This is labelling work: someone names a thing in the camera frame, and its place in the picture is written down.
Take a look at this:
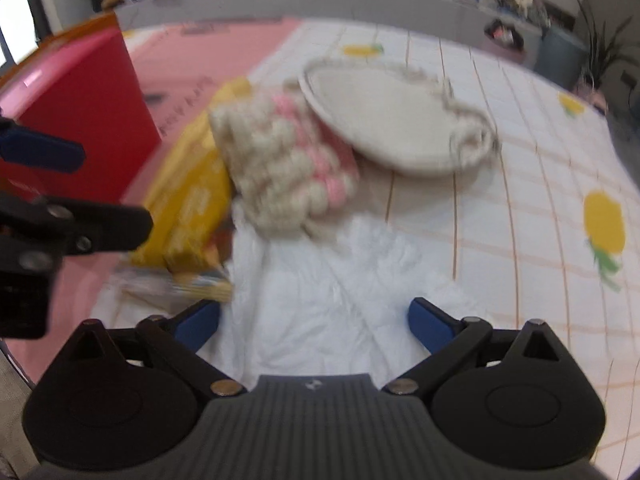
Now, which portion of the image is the window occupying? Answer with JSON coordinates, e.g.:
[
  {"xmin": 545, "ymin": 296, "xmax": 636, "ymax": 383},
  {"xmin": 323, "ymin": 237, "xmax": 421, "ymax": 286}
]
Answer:
[{"xmin": 0, "ymin": 0, "xmax": 41, "ymax": 66}]

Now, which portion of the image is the orange storage box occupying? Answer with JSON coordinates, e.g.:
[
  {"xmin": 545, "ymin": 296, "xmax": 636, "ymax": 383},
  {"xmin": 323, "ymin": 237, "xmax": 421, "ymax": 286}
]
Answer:
[{"xmin": 30, "ymin": 12, "xmax": 121, "ymax": 61}]

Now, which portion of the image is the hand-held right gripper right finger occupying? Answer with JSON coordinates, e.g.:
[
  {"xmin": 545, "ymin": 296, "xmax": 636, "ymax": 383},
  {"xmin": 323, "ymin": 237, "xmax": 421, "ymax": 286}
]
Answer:
[{"xmin": 381, "ymin": 297, "xmax": 563, "ymax": 396}]

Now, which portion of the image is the cream and pink knitted pouch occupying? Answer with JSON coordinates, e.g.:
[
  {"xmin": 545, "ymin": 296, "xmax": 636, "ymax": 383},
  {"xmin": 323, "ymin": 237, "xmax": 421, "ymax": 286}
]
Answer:
[{"xmin": 209, "ymin": 87, "xmax": 362, "ymax": 238}]

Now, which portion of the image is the white checked lemon bedsheet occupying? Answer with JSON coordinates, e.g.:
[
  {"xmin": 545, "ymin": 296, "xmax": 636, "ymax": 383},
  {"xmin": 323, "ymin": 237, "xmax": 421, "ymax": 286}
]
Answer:
[{"xmin": 95, "ymin": 17, "xmax": 640, "ymax": 480}]

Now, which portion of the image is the tall leafy floor plant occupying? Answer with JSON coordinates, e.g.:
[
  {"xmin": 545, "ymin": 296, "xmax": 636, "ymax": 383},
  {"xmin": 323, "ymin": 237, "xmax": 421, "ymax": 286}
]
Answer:
[{"xmin": 572, "ymin": 0, "xmax": 638, "ymax": 96}]

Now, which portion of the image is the pink basket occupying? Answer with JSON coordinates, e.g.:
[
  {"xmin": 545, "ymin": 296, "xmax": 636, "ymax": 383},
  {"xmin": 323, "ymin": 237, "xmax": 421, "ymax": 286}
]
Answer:
[{"xmin": 484, "ymin": 17, "xmax": 526, "ymax": 53}]

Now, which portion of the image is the yellow snack packet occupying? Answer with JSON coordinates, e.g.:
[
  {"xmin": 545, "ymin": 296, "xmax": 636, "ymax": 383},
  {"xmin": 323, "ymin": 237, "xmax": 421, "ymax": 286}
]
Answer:
[{"xmin": 129, "ymin": 77, "xmax": 253, "ymax": 273}]

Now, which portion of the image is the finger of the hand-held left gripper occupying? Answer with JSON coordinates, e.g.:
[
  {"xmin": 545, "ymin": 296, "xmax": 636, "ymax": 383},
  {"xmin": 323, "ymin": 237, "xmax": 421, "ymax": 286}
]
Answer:
[
  {"xmin": 0, "ymin": 117, "xmax": 86, "ymax": 175},
  {"xmin": 0, "ymin": 194, "xmax": 154, "ymax": 257}
]

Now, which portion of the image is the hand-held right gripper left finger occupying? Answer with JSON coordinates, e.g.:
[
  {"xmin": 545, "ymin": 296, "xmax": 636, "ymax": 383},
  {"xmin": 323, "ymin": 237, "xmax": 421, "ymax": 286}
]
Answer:
[{"xmin": 64, "ymin": 299, "xmax": 247, "ymax": 397}]

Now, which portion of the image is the pink plant pot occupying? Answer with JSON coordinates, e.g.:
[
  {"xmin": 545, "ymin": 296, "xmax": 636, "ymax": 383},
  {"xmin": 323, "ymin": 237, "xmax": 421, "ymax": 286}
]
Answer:
[{"xmin": 580, "ymin": 75, "xmax": 608, "ymax": 111}]

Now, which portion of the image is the grey trash bin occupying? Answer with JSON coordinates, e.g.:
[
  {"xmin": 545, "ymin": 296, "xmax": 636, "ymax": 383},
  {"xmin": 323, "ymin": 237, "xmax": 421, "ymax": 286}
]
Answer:
[{"xmin": 534, "ymin": 27, "xmax": 588, "ymax": 88}]

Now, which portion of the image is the silver foil packet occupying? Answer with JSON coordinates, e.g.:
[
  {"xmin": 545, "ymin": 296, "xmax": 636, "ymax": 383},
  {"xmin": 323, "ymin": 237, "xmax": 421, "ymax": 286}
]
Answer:
[{"xmin": 117, "ymin": 267, "xmax": 235, "ymax": 306}]

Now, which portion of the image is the red box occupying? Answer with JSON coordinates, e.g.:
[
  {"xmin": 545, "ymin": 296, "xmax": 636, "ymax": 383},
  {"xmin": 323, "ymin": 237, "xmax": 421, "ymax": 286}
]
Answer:
[{"xmin": 0, "ymin": 27, "xmax": 163, "ymax": 201}]

